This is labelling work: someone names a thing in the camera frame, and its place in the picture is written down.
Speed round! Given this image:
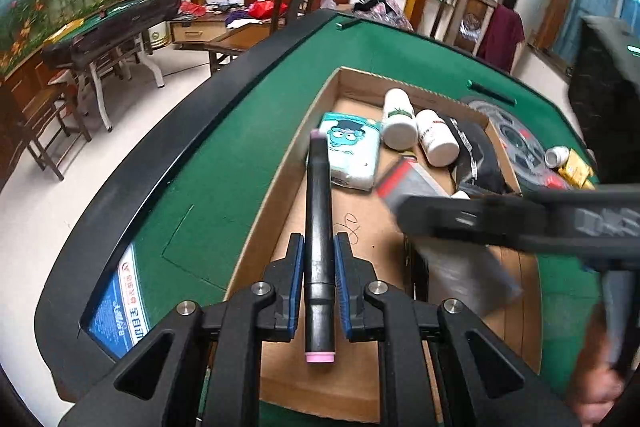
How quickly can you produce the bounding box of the person's hand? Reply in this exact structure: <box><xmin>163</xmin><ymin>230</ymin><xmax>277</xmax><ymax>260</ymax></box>
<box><xmin>565</xmin><ymin>303</ymin><xmax>624</xmax><ymax>426</ymax></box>

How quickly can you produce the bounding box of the floral clothes pile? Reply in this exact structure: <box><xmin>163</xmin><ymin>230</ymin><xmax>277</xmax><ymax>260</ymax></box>
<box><xmin>352</xmin><ymin>0</ymin><xmax>413</xmax><ymax>31</ymax></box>

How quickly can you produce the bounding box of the teal tissue pack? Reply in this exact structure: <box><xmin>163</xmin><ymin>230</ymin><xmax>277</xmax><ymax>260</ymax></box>
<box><xmin>319</xmin><ymin>112</ymin><xmax>381</xmax><ymax>192</ymax></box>

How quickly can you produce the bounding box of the silver red box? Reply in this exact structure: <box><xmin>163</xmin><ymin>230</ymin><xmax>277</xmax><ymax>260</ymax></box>
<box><xmin>375</xmin><ymin>156</ymin><xmax>523</xmax><ymax>317</ymax></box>

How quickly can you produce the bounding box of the wooden clothes rack chair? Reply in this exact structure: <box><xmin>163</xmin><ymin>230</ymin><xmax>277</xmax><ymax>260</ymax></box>
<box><xmin>430</xmin><ymin>0</ymin><xmax>498</xmax><ymax>55</ymax></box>

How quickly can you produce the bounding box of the yellow snack packet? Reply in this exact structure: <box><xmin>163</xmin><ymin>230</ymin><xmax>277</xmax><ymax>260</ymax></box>
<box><xmin>558</xmin><ymin>150</ymin><xmax>594</xmax><ymax>190</ymax></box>

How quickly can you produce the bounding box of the maroon cloth on rack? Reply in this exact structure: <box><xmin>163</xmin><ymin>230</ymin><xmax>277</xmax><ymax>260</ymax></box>
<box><xmin>476</xmin><ymin>4</ymin><xmax>525</xmax><ymax>74</ymax></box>

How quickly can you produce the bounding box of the cardboard tray box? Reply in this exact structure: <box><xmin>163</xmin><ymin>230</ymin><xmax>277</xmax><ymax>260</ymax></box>
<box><xmin>228</xmin><ymin>67</ymin><xmax>541</xmax><ymax>423</ymax></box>

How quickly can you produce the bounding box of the white bottle green label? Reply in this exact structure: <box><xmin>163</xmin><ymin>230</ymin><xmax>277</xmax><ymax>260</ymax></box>
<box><xmin>382</xmin><ymin>88</ymin><xmax>419</xmax><ymax>152</ymax></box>

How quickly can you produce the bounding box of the wooden chair at left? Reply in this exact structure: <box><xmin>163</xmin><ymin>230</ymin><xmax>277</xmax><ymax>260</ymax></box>
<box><xmin>1</xmin><ymin>81</ymin><xmax>91</xmax><ymax>181</ymax></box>

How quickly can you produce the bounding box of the black gold snack pouch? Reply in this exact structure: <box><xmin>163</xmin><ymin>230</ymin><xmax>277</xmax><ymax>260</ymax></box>
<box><xmin>442</xmin><ymin>116</ymin><xmax>512</xmax><ymax>194</ymax></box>

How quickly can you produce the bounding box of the low wooden coffee table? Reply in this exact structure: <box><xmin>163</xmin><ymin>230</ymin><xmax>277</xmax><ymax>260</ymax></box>
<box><xmin>169</xmin><ymin>13</ymin><xmax>270</xmax><ymax>75</ymax></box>

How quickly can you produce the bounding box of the black marker pink cap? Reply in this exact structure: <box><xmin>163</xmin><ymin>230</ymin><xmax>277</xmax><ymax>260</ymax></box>
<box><xmin>304</xmin><ymin>129</ymin><xmax>335</xmax><ymax>364</ymax></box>

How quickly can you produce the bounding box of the white bottle red label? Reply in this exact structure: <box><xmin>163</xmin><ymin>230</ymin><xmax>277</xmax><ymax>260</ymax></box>
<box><xmin>416</xmin><ymin>109</ymin><xmax>460</xmax><ymax>168</ymax></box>

